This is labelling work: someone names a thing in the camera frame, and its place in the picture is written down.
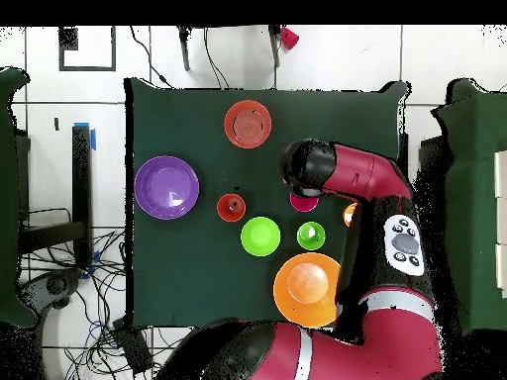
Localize pink cup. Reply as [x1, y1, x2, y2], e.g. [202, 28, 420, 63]
[289, 192, 320, 214]

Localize orange bowl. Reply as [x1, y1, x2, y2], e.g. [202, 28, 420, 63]
[223, 99, 273, 150]

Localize green bowl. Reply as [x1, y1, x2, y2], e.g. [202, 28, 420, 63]
[240, 216, 282, 257]

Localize orange cup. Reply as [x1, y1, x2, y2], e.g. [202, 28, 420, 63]
[216, 192, 248, 224]

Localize green cup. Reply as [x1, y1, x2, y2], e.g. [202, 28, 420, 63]
[296, 221, 328, 251]

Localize dark green tablecloth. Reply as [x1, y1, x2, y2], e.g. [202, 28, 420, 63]
[124, 76, 411, 331]

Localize large yellow bowl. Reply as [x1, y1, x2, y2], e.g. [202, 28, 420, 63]
[272, 251, 343, 329]

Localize yellow cup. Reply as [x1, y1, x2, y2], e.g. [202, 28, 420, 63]
[342, 202, 358, 228]

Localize purple bowl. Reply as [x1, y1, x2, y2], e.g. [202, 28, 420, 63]
[133, 154, 201, 222]

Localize black stand leg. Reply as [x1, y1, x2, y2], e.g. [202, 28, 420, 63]
[267, 25, 283, 68]
[177, 26, 192, 72]

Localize thin black bar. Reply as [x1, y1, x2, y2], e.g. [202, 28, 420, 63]
[397, 132, 410, 175]

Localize long black beam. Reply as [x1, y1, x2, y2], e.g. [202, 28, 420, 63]
[71, 124, 93, 268]

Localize red cup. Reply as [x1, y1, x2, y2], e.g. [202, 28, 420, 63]
[279, 26, 301, 51]

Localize black power box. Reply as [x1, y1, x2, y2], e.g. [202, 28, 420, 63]
[111, 318, 154, 376]

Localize short black beam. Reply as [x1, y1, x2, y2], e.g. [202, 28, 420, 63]
[19, 220, 86, 254]

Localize gray black machine base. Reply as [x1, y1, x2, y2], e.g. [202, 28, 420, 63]
[17, 267, 84, 314]

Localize green cloth side table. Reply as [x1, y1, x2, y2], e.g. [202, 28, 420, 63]
[431, 78, 507, 337]
[0, 66, 37, 330]

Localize white boxes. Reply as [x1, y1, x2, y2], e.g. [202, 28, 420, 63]
[492, 149, 507, 298]

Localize thin black cable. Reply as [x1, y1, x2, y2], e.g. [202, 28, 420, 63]
[203, 27, 231, 90]
[129, 26, 173, 89]

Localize black square frame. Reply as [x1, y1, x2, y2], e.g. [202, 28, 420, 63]
[57, 26, 117, 72]

